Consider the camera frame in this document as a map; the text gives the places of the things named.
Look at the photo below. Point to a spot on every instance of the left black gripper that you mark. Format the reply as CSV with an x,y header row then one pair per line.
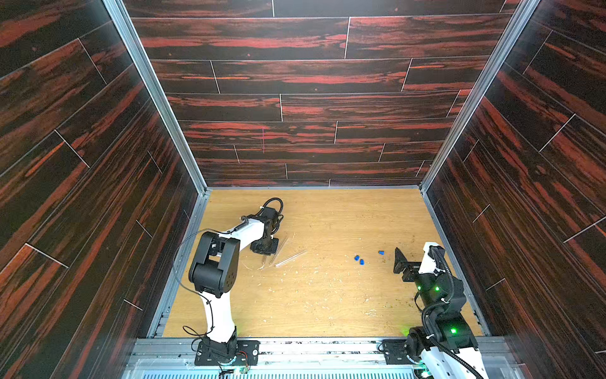
x,y
273,249

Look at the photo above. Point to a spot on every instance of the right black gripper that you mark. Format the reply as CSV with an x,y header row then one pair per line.
x,y
407,269

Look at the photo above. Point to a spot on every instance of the clear glass test tube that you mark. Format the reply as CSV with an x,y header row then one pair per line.
x,y
282,243

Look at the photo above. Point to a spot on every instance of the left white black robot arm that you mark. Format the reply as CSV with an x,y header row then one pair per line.
x,y
213,273

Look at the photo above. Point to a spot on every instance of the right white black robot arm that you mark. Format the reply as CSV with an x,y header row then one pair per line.
x,y
443,346

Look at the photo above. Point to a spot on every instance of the clear test tube middle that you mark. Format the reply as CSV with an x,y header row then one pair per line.
x,y
287,247

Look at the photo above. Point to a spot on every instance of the clear test tube lower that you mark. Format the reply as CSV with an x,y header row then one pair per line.
x,y
290,259

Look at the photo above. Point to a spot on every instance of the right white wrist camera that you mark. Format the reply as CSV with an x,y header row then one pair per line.
x,y
428,263

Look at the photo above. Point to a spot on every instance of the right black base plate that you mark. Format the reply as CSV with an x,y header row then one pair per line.
x,y
395,352

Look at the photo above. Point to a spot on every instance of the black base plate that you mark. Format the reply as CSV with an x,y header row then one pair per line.
x,y
233,353
395,352

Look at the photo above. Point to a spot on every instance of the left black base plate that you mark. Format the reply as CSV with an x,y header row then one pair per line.
x,y
233,353

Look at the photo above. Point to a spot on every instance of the aluminium front rail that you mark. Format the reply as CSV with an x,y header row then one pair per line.
x,y
279,357

